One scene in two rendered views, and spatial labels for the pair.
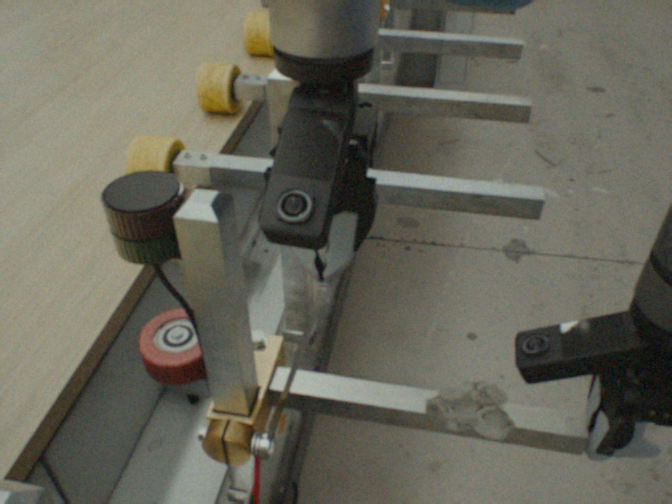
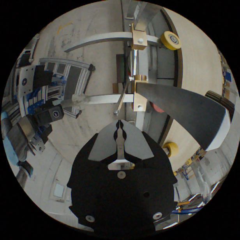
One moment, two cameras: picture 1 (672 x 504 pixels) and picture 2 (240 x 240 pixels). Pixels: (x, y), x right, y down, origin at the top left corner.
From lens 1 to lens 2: 0.42 m
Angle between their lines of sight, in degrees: 21
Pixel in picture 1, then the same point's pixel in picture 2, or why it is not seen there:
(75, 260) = not seen: hidden behind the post
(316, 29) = not seen: outside the picture
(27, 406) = (186, 78)
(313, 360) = (126, 116)
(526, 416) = (70, 103)
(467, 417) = (79, 97)
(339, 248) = (106, 133)
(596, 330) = (44, 119)
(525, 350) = (57, 112)
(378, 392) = (103, 99)
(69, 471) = (166, 82)
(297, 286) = not seen: hidden behind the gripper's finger
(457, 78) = (117, 168)
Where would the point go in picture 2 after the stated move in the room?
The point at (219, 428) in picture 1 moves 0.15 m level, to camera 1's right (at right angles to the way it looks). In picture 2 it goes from (143, 77) to (99, 86)
